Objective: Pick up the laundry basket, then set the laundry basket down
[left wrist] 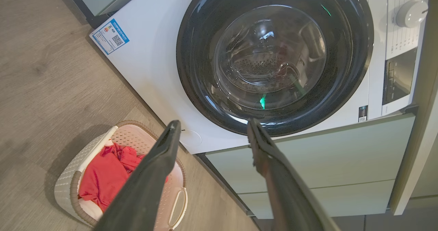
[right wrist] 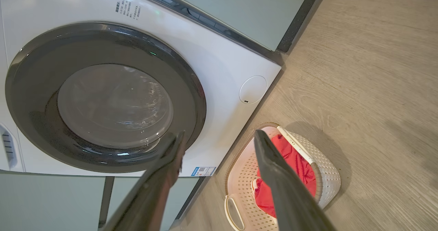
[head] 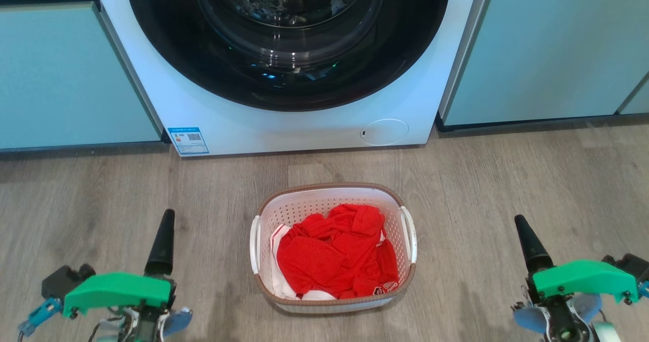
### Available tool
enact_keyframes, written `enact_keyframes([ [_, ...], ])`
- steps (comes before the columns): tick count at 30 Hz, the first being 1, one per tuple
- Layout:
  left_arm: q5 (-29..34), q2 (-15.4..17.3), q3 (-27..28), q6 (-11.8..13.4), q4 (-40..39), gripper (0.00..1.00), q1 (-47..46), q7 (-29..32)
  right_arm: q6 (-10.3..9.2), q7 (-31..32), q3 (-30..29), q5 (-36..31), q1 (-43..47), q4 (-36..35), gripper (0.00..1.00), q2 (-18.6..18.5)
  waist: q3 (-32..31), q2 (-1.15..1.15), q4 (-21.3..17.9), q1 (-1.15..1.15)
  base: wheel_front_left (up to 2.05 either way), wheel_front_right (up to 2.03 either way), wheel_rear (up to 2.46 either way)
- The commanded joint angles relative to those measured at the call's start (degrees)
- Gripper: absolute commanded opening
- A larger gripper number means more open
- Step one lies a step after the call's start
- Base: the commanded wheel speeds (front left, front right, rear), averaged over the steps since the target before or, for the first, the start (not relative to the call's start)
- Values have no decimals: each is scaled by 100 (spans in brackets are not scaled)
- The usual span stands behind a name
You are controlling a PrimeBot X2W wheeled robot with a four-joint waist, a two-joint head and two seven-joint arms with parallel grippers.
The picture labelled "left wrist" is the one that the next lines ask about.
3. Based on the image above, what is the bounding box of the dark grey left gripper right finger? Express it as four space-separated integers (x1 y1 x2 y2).
247 118 340 231

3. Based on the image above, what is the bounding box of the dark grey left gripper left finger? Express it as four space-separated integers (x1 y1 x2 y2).
94 120 181 231

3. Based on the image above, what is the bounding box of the white perforated laundry basket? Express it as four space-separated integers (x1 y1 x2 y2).
54 120 188 231

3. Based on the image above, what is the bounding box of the red garment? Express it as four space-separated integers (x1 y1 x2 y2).
78 143 169 213

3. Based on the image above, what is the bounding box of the white front-load washing machine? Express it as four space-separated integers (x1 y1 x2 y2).
90 0 431 155

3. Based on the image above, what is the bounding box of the round black glass washer door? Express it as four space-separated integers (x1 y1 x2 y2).
176 0 374 137

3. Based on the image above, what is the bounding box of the blue energy label sticker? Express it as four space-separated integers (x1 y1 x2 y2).
92 18 130 55

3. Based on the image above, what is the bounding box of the black washer display panel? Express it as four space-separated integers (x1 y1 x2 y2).
382 47 417 105

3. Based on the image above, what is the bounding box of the white round control dial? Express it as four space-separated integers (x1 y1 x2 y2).
396 0 429 28

